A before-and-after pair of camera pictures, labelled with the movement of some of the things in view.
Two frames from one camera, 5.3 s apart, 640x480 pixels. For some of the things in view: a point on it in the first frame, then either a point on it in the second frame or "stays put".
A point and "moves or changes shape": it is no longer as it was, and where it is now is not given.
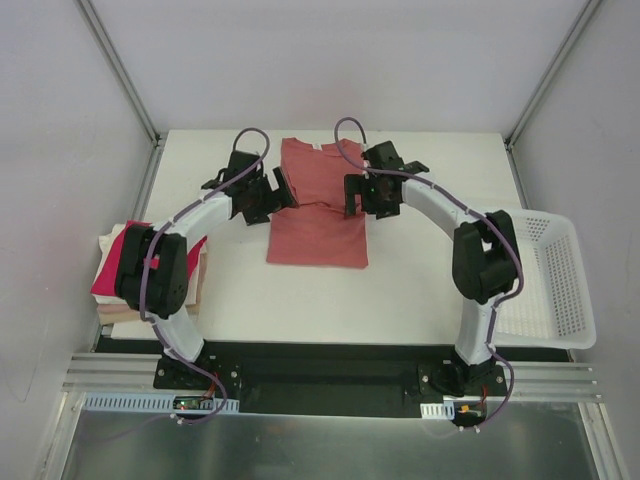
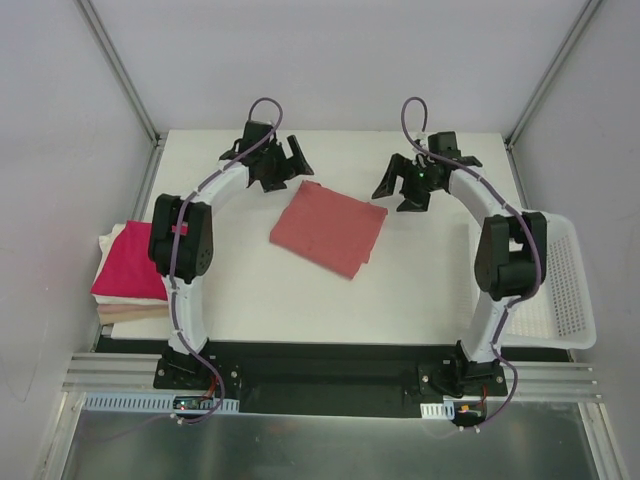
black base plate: (331, 379) stays put
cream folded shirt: (105, 241) stays put
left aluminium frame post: (117, 62) stays put
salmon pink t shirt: (316, 231) moves or changes shape
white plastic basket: (553, 309) stays put
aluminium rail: (558, 381) stays put
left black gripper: (273, 196) -> (279, 163)
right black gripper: (358, 193) -> (405, 182)
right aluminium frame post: (566, 47) stays put
